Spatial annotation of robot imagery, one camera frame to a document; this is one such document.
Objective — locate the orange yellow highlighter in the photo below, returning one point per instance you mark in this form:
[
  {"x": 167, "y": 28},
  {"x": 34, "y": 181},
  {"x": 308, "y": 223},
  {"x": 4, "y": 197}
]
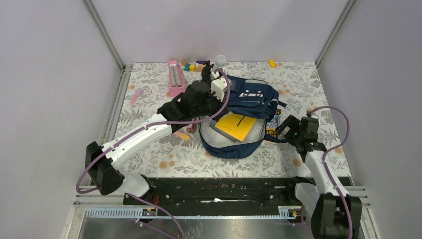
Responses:
[{"x": 182, "y": 135}]

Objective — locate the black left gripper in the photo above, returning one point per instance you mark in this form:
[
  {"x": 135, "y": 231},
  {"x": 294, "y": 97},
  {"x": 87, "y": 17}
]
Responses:
[{"x": 219, "y": 104}]

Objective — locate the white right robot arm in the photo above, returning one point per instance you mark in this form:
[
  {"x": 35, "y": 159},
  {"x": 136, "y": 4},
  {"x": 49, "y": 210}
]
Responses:
[{"x": 333, "y": 213}]

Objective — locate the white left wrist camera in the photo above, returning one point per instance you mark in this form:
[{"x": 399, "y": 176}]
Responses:
[{"x": 219, "y": 87}]

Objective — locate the wooden block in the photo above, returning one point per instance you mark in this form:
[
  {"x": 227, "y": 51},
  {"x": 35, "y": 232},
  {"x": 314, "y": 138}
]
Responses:
[{"x": 199, "y": 67}]

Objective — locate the pink-capped marker tube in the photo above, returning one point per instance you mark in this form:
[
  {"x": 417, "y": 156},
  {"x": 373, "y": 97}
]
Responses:
[{"x": 192, "y": 128}]

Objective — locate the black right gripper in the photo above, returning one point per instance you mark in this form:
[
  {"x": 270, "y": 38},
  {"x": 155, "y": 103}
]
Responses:
[{"x": 291, "y": 122}]

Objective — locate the treehouse paperback book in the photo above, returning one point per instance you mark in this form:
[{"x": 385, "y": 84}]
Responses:
[{"x": 273, "y": 124}]

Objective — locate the white cylinder on stand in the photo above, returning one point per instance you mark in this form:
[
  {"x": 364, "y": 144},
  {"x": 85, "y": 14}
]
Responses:
[{"x": 219, "y": 62}]

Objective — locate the pink highlighter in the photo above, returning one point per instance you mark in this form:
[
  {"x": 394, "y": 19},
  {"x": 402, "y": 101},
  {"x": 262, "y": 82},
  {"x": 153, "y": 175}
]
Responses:
[{"x": 136, "y": 96}]

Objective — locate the yellow block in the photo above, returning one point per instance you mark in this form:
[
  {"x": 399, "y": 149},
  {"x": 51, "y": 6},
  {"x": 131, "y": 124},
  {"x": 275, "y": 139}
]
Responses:
[{"x": 272, "y": 64}]

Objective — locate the yellow paperback book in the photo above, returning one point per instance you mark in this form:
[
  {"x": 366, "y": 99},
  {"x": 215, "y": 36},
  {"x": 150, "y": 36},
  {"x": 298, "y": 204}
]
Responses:
[{"x": 236, "y": 126}]

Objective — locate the black round stand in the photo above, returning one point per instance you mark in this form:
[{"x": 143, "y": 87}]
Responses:
[{"x": 208, "y": 74}]

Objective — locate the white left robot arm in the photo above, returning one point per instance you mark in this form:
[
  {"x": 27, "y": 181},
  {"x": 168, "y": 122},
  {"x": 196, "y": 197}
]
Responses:
[{"x": 201, "y": 101}]

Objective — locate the navy blue backpack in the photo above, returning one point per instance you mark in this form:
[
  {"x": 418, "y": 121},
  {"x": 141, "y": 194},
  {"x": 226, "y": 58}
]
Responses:
[{"x": 250, "y": 97}]

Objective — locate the dark blue hardcover book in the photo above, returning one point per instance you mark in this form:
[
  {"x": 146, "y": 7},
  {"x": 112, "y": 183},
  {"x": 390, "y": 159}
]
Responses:
[{"x": 226, "y": 135}]

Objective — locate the pink rack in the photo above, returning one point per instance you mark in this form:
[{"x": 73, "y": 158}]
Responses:
[{"x": 177, "y": 80}]

